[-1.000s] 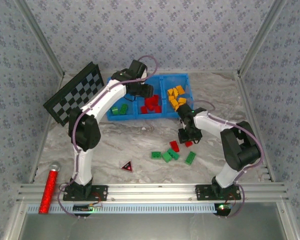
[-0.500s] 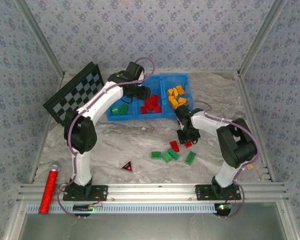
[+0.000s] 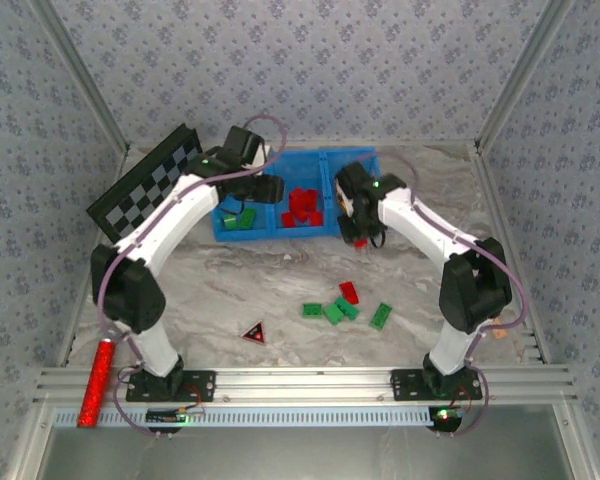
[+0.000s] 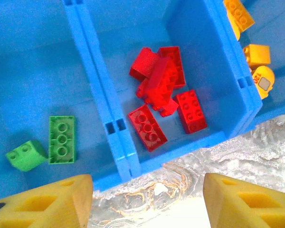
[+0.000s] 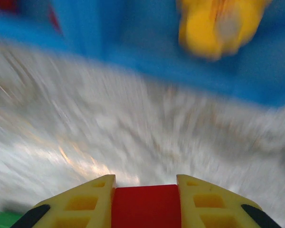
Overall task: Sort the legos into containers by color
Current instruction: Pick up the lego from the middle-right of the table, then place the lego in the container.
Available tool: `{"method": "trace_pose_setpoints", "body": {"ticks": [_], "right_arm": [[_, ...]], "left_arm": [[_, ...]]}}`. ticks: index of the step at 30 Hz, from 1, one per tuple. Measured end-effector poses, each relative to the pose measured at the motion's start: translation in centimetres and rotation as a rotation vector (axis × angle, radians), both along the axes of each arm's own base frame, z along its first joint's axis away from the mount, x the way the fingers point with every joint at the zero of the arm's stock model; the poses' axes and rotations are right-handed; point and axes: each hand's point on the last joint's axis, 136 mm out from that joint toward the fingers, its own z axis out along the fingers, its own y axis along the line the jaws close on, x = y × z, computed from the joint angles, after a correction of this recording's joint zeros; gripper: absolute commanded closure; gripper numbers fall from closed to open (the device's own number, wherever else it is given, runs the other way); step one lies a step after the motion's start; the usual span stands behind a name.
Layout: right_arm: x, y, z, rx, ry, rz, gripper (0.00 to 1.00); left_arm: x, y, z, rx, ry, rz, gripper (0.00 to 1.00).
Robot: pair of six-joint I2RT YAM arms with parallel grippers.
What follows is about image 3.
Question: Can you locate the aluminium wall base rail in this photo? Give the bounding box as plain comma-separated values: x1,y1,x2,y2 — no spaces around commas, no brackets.
128,141,480,151

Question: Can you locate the black grey chessboard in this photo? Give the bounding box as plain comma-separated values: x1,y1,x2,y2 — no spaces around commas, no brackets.
86,123,205,240

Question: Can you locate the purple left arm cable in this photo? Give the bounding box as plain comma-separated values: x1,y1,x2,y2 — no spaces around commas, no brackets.
95,113,290,439

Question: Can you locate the grey metal panel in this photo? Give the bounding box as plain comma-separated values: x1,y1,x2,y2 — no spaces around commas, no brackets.
44,424,576,480

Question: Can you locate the aluminium front rail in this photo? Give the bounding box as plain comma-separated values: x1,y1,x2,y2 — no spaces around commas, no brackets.
33,366,579,405

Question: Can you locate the black red triangular piece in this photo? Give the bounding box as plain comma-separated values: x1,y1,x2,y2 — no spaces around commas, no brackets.
240,321,268,347

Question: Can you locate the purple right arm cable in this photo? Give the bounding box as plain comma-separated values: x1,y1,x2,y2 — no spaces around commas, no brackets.
354,152,531,437

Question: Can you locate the aluminium side rail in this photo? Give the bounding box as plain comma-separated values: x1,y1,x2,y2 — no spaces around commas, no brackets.
57,144,134,369
472,147,549,366

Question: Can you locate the red glitter cylinder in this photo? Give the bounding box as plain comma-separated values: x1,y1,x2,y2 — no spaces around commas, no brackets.
76,336,118,430

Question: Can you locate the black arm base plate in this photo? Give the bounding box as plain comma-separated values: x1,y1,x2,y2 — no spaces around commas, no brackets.
124,368,217,404
390,368,484,401

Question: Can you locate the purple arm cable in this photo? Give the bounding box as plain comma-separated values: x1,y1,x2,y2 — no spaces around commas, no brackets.
354,152,531,437
95,113,290,439

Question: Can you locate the aluminium frame corner post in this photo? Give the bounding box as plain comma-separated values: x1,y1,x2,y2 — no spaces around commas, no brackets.
472,0,579,154
32,0,132,154

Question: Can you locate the small circuit board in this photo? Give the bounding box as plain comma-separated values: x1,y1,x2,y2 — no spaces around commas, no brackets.
428,405,465,432
146,407,194,425

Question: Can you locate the slotted grey cable duct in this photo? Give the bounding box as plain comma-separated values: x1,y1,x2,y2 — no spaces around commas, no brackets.
53,405,434,429

